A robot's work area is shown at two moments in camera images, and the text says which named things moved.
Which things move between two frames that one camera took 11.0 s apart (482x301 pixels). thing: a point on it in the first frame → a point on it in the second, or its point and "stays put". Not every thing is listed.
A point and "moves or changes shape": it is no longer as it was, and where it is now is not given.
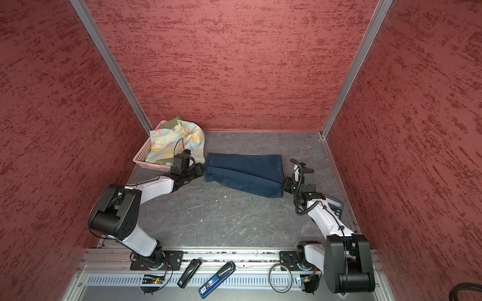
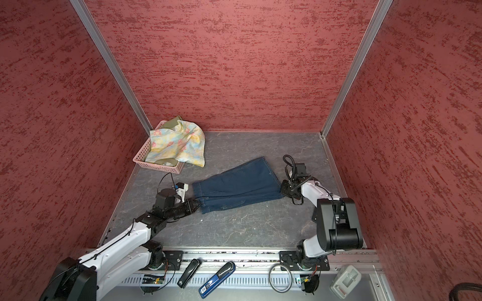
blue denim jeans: [260, 175] moves or changes shape
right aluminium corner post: [357, 64] stays put
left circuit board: [151, 283] stays put
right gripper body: [290, 186] stays put
